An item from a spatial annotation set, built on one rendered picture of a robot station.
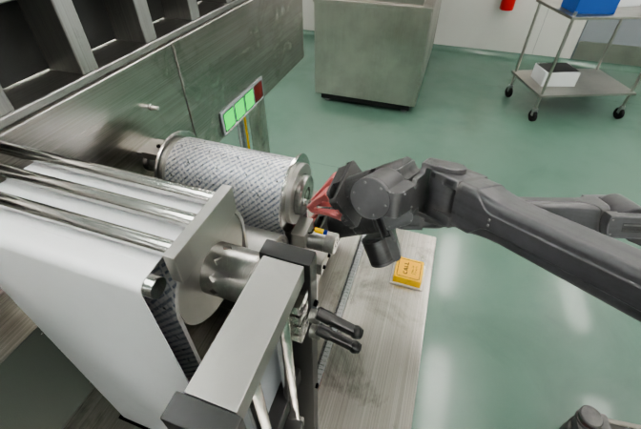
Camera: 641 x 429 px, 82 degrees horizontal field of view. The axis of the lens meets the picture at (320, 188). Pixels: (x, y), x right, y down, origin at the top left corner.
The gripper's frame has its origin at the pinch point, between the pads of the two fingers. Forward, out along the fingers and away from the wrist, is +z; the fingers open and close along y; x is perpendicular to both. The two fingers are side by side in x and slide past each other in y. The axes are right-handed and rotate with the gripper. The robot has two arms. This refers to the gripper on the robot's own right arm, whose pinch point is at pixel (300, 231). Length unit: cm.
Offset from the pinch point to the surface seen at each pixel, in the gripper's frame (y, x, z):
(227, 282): -33.9, 21.3, -18.0
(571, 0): 300, -61, -88
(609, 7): 298, -76, -109
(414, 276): 7.8, -26.7, -16.0
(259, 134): 71, 1, 54
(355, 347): -35.6, 12.1, -30.3
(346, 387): -22.2, -24.4, -6.7
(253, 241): -18.4, 14.0, -6.9
